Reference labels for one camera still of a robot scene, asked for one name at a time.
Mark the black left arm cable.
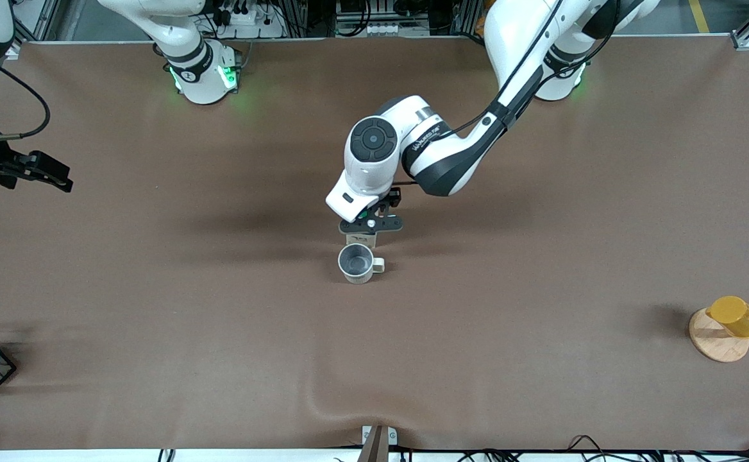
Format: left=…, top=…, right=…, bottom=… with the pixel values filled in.
left=407, top=0, right=620, bottom=188

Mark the cream mug grey inside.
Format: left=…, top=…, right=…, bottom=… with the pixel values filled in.
left=337, top=243, right=387, bottom=285

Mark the small white power strip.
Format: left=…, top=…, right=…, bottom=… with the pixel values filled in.
left=363, top=21, right=415, bottom=37

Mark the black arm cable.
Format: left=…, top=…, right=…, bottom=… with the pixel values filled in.
left=0, top=63, right=52, bottom=142
left=407, top=0, right=620, bottom=188

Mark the round wooden cup stand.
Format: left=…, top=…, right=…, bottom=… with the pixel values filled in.
left=688, top=307, right=749, bottom=364

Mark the yellow plastic cup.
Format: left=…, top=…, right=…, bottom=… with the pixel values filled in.
left=705, top=295, right=749, bottom=339

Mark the brown table cover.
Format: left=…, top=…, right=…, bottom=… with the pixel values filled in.
left=0, top=35, right=749, bottom=454

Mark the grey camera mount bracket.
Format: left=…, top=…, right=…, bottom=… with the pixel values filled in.
left=360, top=424, right=399, bottom=462

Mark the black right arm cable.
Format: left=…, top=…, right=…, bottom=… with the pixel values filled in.
left=0, top=63, right=52, bottom=142

